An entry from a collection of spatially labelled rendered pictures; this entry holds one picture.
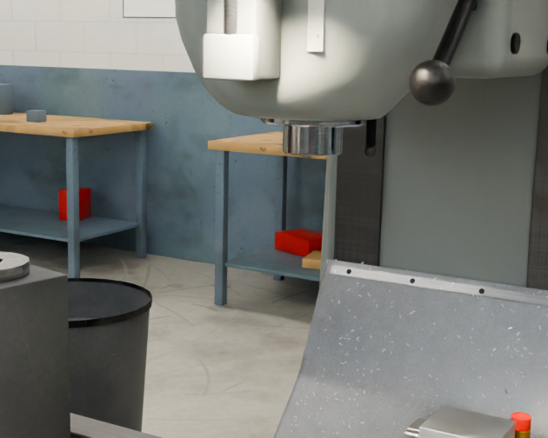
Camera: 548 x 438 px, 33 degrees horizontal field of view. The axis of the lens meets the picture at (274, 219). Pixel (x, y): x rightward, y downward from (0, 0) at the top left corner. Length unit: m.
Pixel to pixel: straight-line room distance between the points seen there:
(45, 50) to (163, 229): 1.50
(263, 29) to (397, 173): 0.52
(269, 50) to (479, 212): 0.51
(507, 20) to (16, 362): 0.56
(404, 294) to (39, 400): 0.44
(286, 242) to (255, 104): 4.54
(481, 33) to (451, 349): 0.43
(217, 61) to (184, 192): 5.33
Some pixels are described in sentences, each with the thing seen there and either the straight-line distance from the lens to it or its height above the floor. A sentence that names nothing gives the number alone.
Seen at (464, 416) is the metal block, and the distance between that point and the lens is 0.75.
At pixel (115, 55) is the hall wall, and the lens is 6.23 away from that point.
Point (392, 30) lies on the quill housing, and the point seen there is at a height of 1.37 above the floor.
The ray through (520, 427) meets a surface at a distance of 0.78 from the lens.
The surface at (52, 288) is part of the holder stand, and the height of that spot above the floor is 1.12.
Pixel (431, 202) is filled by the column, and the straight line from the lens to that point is 1.11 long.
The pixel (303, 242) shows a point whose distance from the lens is 5.10.
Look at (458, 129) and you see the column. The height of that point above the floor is 1.27.
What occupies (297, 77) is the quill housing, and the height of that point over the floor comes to 1.34.
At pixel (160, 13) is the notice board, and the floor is 1.56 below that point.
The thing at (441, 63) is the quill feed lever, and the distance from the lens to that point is 0.61.
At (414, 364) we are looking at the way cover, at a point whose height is 1.01.
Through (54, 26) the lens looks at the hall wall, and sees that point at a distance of 6.56.
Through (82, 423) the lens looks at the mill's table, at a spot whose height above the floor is 0.94.
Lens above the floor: 1.36
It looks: 10 degrees down
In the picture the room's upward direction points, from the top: 1 degrees clockwise
